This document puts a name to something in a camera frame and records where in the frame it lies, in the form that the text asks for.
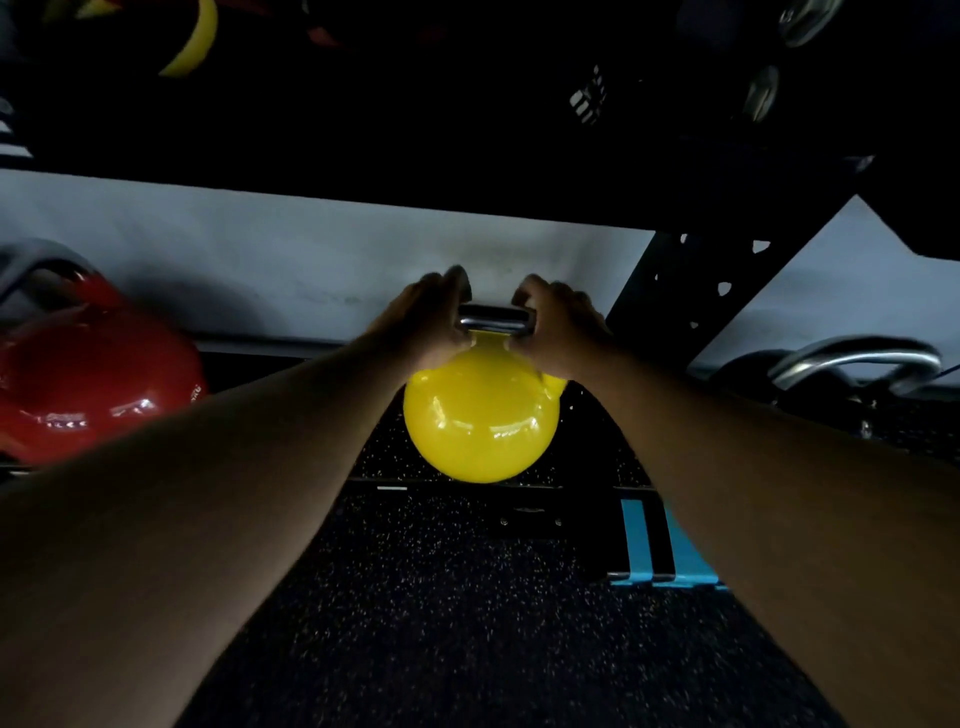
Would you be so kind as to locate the person's right hand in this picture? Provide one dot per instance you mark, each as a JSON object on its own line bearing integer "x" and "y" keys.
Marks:
{"x": 570, "y": 334}

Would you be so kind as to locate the person's left hand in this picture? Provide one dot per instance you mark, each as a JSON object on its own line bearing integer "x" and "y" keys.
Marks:
{"x": 424, "y": 330}

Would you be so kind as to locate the yellow kettlebell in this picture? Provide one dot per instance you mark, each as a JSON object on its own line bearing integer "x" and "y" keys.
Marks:
{"x": 480, "y": 420}

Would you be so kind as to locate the black metal rack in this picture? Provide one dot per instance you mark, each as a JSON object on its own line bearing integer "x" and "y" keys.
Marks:
{"x": 675, "y": 300}

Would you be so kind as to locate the black kettlebell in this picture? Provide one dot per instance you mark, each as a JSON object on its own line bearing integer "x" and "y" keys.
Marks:
{"x": 847, "y": 356}

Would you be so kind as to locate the red kettlebell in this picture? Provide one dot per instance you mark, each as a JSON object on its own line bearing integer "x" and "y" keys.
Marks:
{"x": 90, "y": 375}

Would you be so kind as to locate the person's right forearm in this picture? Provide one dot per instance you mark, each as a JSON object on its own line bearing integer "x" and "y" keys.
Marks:
{"x": 810, "y": 525}

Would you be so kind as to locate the person's left forearm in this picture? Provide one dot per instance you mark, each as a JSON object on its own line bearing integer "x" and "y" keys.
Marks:
{"x": 187, "y": 540}

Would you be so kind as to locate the black speckled rubber floor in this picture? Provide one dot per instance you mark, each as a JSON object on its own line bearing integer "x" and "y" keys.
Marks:
{"x": 450, "y": 637}

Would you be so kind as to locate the blue black striped block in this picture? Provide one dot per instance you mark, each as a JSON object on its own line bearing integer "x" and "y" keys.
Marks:
{"x": 637, "y": 540}

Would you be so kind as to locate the yellow resistance band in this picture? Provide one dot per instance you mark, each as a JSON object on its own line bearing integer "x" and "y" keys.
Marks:
{"x": 196, "y": 41}

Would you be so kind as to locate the silver metal disc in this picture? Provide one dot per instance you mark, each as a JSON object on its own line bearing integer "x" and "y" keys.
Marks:
{"x": 806, "y": 19}

